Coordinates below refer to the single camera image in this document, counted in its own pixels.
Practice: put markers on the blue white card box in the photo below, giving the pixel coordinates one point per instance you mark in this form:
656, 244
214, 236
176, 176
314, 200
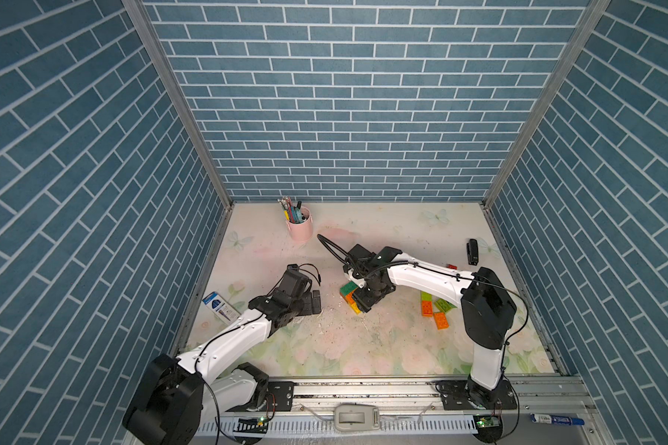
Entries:
220, 307

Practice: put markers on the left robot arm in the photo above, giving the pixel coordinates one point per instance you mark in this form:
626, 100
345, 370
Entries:
174, 392

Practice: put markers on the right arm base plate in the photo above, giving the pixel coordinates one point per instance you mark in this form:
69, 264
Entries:
465, 394

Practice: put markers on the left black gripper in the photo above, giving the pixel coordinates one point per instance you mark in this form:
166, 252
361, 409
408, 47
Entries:
309, 309

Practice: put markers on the grey handheld device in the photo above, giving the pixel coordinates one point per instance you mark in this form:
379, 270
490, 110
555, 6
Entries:
354, 418

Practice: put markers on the lime tilted lego brick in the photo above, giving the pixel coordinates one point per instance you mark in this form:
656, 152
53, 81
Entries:
444, 306

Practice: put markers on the orange lego brick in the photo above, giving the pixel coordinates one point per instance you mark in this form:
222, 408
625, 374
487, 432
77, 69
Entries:
349, 299
440, 320
426, 308

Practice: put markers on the pink pen cup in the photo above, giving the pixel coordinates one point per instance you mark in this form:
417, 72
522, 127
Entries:
301, 232

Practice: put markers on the orange lego brick bottom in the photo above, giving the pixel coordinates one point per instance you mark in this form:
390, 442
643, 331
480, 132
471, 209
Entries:
440, 320

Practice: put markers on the black small box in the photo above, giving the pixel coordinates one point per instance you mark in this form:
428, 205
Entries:
473, 254

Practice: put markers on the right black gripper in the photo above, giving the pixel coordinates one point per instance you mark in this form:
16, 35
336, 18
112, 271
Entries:
364, 303

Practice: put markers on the blue marker pen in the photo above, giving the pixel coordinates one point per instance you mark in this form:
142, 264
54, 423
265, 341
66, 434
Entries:
560, 420

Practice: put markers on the yellow lego brick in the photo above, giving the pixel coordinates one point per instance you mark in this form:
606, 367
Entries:
355, 307

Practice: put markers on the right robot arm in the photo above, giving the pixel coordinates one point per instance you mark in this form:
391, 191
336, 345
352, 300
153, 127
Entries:
487, 308

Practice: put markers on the dark green lego brick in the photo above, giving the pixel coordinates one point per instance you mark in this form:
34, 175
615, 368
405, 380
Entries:
348, 289

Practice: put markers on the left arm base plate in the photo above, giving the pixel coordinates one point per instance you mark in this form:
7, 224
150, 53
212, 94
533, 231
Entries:
275, 396

